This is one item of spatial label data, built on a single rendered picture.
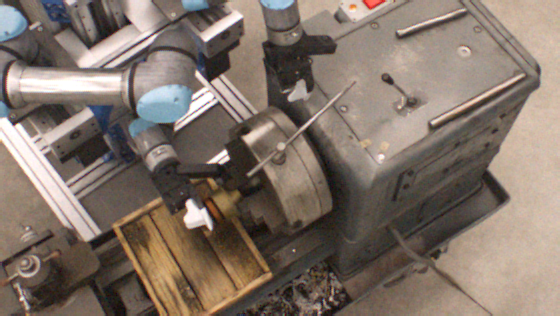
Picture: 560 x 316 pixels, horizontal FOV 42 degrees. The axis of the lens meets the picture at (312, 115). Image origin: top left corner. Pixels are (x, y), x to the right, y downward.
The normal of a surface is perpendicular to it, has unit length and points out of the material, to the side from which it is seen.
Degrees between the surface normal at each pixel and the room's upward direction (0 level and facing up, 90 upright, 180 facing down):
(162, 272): 0
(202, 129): 0
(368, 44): 0
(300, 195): 52
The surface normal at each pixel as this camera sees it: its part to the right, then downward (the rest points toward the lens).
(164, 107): 0.07, 0.87
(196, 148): 0.02, -0.47
